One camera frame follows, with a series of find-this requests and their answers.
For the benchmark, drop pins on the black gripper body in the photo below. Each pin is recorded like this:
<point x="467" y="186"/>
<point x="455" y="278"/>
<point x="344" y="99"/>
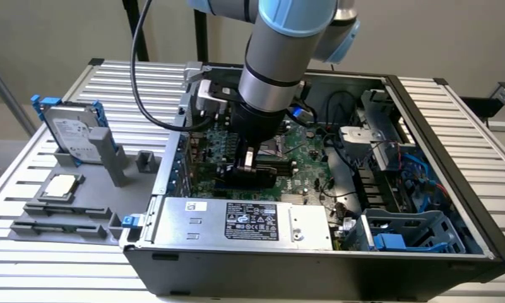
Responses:
<point x="256" y="126"/>

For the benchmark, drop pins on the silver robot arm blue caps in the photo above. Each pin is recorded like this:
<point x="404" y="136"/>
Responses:
<point x="278" y="47"/>

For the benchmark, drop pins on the black RAM slots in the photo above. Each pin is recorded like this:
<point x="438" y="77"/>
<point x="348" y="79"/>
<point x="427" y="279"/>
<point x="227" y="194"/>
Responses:
<point x="284" y="168"/>

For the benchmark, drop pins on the CPU socket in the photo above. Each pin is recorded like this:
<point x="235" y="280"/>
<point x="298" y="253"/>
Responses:
<point x="288" y="145"/>

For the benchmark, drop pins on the green motherboard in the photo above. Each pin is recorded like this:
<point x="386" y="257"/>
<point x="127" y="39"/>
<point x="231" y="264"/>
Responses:
<point x="307" y="170"/>

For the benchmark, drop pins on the silver chipset heatsink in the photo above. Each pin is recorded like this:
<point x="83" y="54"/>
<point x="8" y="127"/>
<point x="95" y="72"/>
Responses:
<point x="295" y="199"/>

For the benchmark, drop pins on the silver power supply unit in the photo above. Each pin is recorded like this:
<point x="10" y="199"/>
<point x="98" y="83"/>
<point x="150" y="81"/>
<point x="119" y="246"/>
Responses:
<point x="211" y="224"/>

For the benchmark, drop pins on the silver metal drive cage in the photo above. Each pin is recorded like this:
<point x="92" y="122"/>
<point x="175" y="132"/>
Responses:
<point x="375" y="135"/>

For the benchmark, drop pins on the black stand pole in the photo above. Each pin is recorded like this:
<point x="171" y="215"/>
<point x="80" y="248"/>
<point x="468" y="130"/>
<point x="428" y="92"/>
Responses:
<point x="140" y="31"/>
<point x="200" y="34"/>

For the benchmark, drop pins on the blue case latch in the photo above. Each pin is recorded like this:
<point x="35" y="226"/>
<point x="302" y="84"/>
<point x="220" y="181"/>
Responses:
<point x="131" y="221"/>

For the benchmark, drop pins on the black open PC case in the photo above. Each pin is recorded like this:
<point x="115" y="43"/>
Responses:
<point x="303" y="274"/>

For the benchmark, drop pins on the grey parts rack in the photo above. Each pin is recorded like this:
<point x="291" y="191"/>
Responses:
<point x="92" y="189"/>

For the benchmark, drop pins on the hard disk in blue carrier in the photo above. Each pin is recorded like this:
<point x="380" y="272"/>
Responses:
<point x="71" y="132"/>

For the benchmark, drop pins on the grey blue disk bay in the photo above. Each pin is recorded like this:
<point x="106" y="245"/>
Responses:
<point x="408" y="230"/>

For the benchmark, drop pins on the silver CPU chip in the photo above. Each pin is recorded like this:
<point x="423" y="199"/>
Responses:
<point x="60" y="187"/>

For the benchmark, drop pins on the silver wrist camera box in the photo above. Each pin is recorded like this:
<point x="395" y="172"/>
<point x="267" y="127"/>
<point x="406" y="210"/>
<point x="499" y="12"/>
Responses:
<point x="212" y="94"/>

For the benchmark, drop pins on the grey metal post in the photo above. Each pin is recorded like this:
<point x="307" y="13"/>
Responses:
<point x="4" y="88"/>

